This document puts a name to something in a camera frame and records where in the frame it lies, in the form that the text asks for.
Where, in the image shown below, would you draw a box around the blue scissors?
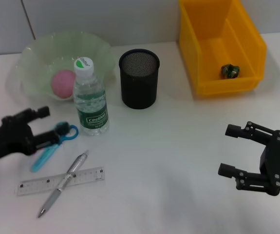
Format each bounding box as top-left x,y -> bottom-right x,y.
31,121 -> 79,173

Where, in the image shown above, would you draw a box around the pink toy peach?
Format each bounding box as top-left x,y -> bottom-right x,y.
51,69 -> 77,99

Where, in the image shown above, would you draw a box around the green plastic wrapper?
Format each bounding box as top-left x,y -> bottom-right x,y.
220,63 -> 241,79

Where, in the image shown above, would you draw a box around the clear green-label water bottle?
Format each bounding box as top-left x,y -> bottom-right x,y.
73,56 -> 111,137

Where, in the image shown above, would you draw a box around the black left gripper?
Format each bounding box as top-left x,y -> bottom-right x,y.
0,106 -> 70,166

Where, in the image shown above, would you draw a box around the yellow plastic bin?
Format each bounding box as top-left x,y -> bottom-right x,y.
178,0 -> 268,97

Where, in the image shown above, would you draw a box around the transparent plastic ruler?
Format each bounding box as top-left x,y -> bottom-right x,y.
17,166 -> 106,196

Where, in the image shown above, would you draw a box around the silver pen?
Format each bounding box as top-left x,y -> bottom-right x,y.
37,149 -> 90,218

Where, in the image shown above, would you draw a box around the pale green glass fruit plate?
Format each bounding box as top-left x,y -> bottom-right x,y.
7,30 -> 117,103

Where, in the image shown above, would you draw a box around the black mesh pen holder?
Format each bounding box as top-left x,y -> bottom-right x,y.
118,48 -> 160,110

